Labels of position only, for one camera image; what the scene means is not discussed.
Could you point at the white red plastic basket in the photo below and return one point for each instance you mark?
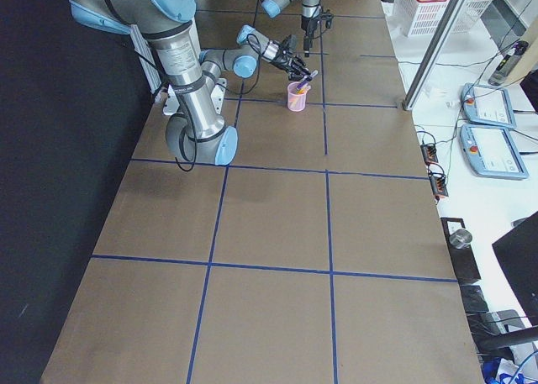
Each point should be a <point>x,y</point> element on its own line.
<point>421,17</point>

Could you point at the pink mesh pen holder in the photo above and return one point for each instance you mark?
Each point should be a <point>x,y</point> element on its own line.
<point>295,102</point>

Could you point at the teach pendant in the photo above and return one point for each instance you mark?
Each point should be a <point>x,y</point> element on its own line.
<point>487,105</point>
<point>491,152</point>

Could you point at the near teach pendant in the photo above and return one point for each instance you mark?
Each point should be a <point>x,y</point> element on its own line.
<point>491,152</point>

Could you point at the black monitor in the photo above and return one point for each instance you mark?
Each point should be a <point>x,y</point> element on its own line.
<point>516,253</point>

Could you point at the far teach pendant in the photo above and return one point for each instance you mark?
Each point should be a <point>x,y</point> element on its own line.
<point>487,105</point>

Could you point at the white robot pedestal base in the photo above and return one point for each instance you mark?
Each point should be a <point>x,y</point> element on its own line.
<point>172,106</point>

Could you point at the black orange power strip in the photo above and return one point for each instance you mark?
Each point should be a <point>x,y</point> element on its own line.
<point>429,153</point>
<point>438,184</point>

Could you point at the aluminium frame post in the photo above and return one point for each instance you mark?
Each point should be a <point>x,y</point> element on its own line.
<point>444,28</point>

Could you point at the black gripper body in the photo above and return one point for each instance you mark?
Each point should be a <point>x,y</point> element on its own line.
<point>307,26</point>
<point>284,58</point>

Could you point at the purple highlighter pen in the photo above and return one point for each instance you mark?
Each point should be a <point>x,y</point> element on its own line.
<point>306,80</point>

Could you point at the metal cup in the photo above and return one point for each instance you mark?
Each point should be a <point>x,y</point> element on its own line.
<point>460,239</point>

